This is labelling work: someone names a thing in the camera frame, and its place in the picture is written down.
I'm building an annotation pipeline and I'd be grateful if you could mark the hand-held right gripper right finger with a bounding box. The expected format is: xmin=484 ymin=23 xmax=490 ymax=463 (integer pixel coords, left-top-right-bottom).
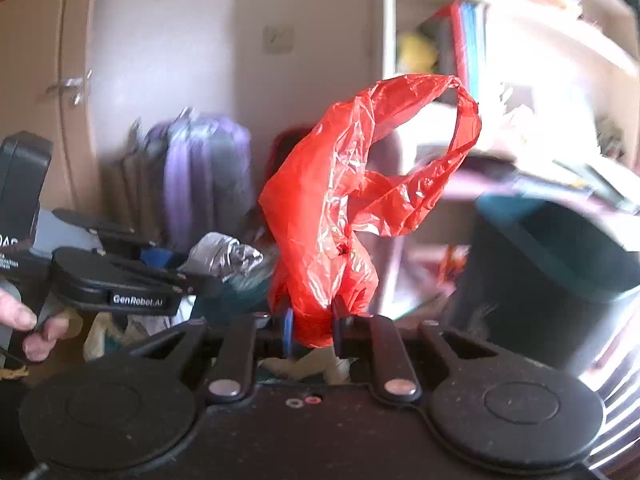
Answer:
xmin=332 ymin=306 xmax=507 ymax=404

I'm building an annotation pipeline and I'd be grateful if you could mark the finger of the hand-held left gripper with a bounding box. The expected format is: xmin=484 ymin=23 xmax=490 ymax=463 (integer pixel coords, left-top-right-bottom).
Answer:
xmin=52 ymin=208 xmax=176 ymax=269
xmin=102 ymin=254 xmax=226 ymax=297

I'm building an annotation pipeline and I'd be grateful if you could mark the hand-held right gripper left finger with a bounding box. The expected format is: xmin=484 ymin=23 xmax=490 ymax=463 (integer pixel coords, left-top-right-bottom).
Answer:
xmin=107 ymin=307 xmax=296 ymax=404

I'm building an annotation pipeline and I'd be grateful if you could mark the silver foil wrapper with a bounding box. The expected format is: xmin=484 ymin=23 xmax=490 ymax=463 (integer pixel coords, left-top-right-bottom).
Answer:
xmin=187 ymin=231 xmax=266 ymax=282

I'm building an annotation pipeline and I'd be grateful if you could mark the orange-red plastic bag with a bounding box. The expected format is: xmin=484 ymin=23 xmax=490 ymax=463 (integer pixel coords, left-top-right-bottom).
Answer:
xmin=257 ymin=74 xmax=483 ymax=350

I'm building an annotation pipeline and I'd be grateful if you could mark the dark teal deer-print bin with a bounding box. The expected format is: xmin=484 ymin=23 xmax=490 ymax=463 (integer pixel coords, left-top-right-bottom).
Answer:
xmin=447 ymin=192 xmax=640 ymax=387

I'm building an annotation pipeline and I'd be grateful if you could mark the person's left hand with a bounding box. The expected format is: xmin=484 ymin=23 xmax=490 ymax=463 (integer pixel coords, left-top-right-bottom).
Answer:
xmin=0 ymin=287 xmax=71 ymax=364

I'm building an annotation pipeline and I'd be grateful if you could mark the purple grey backpack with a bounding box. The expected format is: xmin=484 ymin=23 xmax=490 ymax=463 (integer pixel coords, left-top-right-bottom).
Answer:
xmin=142 ymin=107 xmax=254 ymax=257

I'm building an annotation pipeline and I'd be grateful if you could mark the red black backpack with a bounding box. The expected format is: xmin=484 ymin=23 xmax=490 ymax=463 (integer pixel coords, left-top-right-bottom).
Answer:
xmin=262 ymin=125 xmax=326 ymax=196

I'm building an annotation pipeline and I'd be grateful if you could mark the light wooden door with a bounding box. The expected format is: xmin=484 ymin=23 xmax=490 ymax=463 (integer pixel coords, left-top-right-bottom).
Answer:
xmin=0 ymin=0 xmax=102 ymax=221

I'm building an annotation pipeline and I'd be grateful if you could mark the yellow green plush toy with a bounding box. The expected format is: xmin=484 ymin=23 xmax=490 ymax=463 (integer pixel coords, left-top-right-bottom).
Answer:
xmin=397 ymin=30 xmax=439 ymax=74

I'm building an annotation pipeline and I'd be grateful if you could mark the row of red blue books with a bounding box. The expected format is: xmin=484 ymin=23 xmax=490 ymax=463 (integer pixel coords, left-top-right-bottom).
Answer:
xmin=437 ymin=0 xmax=489 ymax=92

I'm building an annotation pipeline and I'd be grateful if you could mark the white desk shelf unit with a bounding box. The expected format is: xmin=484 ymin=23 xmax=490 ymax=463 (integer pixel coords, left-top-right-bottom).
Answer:
xmin=382 ymin=0 xmax=640 ymax=161

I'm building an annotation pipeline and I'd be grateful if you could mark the metal door handle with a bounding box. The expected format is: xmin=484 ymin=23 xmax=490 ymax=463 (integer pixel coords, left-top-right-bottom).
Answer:
xmin=46 ymin=69 xmax=94 ymax=107

